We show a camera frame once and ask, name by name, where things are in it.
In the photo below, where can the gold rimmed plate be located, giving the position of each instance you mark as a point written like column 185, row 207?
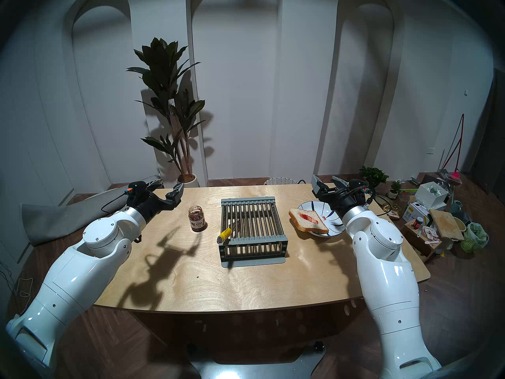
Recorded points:
column 390, row 211

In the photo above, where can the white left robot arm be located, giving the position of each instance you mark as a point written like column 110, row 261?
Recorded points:
column 75, row 271

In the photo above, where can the brown cardboard box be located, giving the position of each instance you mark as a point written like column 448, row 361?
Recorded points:
column 418, row 240

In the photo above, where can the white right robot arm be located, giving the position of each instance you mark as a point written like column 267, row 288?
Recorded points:
column 390, row 287

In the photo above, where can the wooden cutting board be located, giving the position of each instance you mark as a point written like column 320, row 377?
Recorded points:
column 447, row 224

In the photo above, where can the white printed carton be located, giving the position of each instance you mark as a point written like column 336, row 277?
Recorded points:
column 412, row 213

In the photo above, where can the small bushy potted plant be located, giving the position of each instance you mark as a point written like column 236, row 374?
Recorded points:
column 373, row 176

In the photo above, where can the grey metal dish rack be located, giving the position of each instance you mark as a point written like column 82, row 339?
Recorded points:
column 254, row 224

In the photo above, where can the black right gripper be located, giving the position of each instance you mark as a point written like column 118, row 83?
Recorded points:
column 341, row 196

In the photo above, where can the rolled grey mat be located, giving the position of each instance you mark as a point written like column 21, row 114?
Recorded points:
column 59, row 220

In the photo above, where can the green mesh bag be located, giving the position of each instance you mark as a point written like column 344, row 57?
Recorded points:
column 476, row 238

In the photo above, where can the glass jar of red jam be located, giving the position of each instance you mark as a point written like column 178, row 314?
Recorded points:
column 196, row 219

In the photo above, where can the white plate with blue stripes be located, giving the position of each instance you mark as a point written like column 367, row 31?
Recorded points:
column 325, row 218

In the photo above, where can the slice of white bread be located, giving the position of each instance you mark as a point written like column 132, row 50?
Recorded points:
column 307, row 220

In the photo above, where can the pink and white cloth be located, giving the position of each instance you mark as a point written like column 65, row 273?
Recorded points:
column 430, row 234

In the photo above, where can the metal robot base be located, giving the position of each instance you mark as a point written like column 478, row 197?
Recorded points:
column 256, row 362

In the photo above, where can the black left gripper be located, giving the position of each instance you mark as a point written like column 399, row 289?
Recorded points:
column 148, row 202

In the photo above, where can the grey door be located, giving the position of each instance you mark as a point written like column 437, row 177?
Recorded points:
column 491, row 145

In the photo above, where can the green mug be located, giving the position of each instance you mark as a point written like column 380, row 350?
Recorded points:
column 458, row 207

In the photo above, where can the open white box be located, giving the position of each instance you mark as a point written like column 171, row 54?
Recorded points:
column 432, row 194

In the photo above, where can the tall potted leafy plant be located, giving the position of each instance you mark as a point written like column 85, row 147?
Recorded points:
column 165, row 74

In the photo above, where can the tiny plant in white pot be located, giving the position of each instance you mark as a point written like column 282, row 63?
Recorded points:
column 393, row 190

